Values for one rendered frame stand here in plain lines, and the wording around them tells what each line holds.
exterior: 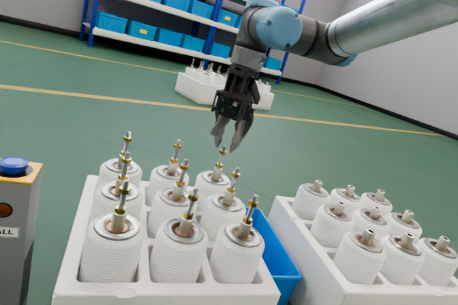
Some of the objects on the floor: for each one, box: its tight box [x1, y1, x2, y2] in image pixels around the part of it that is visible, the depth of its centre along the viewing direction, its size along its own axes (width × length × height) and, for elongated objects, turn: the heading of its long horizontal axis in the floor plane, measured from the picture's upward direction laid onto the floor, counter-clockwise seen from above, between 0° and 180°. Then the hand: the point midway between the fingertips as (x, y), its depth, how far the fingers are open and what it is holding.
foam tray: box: [174, 72, 225, 106], centre depth 302 cm, size 39×39×18 cm
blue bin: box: [245, 207, 301, 305], centre depth 90 cm, size 30×11×12 cm, turn 154°
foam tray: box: [51, 175, 281, 305], centre depth 74 cm, size 39×39×18 cm
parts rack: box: [77, 0, 311, 85], centre depth 531 cm, size 64×368×194 cm, turn 83°
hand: (225, 144), depth 82 cm, fingers open, 3 cm apart
